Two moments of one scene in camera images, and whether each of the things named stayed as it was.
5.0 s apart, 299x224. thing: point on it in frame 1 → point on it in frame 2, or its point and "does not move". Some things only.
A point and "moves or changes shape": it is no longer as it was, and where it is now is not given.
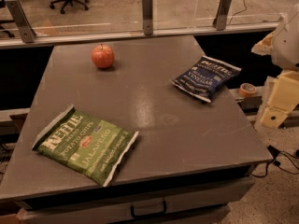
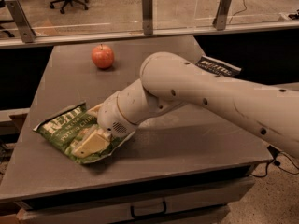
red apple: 103,56 does not move
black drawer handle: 149,214 does not move
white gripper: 288,47 → 111,117
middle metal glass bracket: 148,13 does not move
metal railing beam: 55,40 does not move
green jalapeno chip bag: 86,144 moves or changes shape
